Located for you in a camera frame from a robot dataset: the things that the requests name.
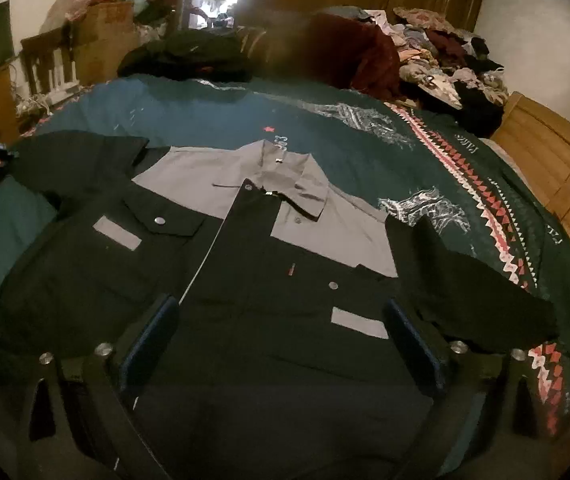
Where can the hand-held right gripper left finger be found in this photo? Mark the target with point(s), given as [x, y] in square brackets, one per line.
[149, 342]

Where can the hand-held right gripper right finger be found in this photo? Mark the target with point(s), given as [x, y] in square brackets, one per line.
[411, 347]

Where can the black and grey jacket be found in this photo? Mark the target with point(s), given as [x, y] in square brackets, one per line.
[265, 310]

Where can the pile of black clothes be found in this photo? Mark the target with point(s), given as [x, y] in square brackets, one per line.
[190, 55]

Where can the heap of mixed patterned clothes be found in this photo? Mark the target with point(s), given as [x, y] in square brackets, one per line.
[445, 55]

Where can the dark wooden chair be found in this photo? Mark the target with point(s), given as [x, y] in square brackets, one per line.
[47, 60]

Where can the plain brown cardboard box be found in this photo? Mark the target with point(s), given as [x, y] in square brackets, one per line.
[100, 62]

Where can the teal printed blanket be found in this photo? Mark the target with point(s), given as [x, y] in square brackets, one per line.
[340, 125]

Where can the dark red cloth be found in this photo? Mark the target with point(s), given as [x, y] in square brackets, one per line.
[360, 55]

